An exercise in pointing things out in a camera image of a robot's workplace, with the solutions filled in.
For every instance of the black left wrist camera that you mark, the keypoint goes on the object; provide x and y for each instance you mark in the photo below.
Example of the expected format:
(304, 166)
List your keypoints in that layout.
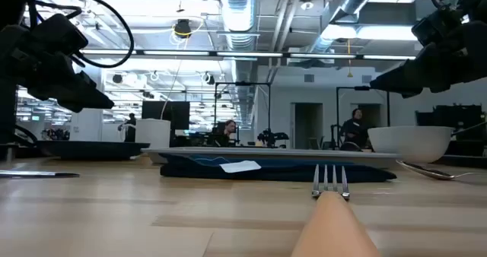
(61, 34)

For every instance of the long ceiling light bar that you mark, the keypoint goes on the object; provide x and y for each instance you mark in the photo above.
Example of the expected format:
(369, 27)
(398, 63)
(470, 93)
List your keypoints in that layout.
(247, 54)

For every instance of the white ceramic bowl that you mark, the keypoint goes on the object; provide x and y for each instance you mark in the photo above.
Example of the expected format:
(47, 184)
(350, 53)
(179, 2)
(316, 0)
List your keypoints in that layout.
(411, 143)

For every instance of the white column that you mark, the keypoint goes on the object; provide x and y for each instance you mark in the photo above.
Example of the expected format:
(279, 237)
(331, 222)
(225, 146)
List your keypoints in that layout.
(87, 125)

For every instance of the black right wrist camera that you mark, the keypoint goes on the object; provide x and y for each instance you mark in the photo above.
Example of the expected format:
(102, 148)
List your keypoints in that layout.
(435, 27)

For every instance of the person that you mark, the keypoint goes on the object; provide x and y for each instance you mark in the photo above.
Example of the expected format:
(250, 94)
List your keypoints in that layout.
(130, 129)
(354, 131)
(228, 133)

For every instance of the dark blue cloth napkin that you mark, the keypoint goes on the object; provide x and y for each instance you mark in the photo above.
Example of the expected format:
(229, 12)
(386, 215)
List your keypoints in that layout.
(289, 173)

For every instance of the black equipment rack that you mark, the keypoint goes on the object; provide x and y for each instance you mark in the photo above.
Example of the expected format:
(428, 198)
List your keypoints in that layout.
(456, 120)

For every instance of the black ceiling device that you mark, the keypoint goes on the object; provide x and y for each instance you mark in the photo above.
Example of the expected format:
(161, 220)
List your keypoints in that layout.
(182, 28)

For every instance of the grey plastic tray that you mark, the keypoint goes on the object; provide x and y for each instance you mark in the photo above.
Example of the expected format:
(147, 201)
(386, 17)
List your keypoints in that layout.
(285, 152)

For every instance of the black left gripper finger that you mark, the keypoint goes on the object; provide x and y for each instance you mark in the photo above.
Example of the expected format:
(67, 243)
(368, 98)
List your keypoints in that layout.
(97, 97)
(68, 101)

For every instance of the black computer monitor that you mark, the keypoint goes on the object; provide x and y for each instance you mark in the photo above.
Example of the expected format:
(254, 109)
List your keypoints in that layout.
(165, 114)

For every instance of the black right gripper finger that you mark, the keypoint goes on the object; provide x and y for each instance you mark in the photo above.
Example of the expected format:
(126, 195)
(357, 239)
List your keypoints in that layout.
(399, 78)
(414, 90)

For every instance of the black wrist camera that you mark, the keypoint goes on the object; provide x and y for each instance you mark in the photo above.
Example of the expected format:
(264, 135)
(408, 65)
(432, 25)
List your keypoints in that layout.
(61, 34)
(435, 27)

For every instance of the black background robot arm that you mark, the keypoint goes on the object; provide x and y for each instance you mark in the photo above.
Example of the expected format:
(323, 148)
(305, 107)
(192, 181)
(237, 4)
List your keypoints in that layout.
(272, 137)

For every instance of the dark blue plate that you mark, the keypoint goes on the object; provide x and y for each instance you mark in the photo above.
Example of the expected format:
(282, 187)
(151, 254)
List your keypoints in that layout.
(91, 150)

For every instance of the white ceramic mug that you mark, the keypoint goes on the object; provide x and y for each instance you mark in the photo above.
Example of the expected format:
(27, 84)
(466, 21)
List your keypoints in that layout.
(153, 133)

